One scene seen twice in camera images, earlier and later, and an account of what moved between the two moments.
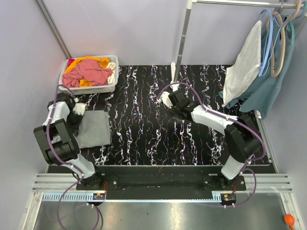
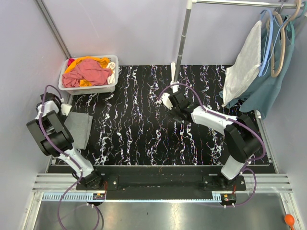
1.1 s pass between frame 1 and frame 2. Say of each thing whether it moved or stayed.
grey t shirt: moved
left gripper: moved
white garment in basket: stayed
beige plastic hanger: stayed
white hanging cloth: stayed
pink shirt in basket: stayed
